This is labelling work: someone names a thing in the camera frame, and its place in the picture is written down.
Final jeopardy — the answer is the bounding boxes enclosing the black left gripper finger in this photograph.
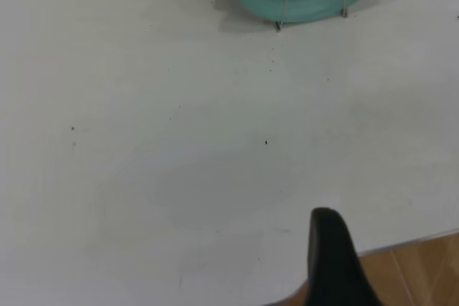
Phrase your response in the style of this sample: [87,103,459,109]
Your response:
[304,207,384,306]

